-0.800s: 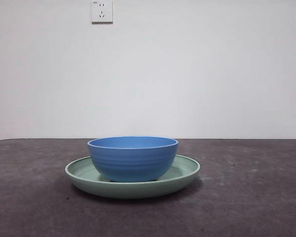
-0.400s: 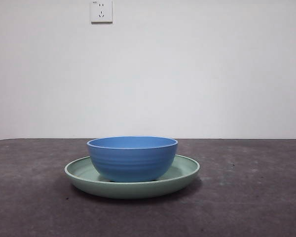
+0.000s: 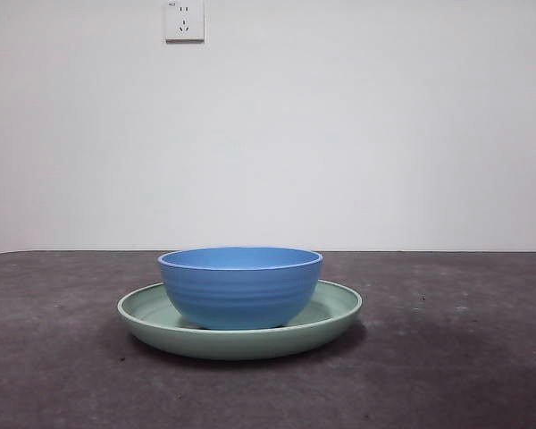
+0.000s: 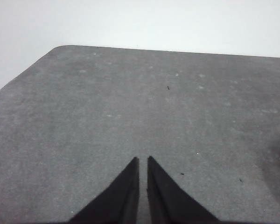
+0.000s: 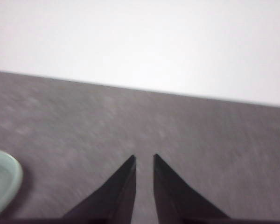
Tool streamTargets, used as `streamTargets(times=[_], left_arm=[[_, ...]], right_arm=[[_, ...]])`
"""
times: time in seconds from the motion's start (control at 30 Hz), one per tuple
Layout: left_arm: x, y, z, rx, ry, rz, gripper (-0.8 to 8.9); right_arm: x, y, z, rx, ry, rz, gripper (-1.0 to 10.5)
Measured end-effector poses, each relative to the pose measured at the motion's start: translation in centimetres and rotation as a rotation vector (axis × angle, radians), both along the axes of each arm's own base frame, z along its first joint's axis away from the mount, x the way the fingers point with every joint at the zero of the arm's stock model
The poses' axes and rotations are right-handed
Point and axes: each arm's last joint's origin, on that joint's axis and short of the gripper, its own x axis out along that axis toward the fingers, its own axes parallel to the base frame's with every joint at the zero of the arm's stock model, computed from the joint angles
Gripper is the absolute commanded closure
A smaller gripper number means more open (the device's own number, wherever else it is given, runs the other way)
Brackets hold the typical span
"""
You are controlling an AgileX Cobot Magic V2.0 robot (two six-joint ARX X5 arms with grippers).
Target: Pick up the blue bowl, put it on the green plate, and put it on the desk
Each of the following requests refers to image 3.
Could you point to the blue ribbed bowl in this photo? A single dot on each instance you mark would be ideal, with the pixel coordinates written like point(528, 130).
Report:
point(241, 290)

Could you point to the green round plate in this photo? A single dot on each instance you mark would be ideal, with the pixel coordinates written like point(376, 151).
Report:
point(232, 346)

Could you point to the white wall socket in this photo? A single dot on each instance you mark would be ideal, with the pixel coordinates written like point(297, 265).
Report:
point(184, 22)

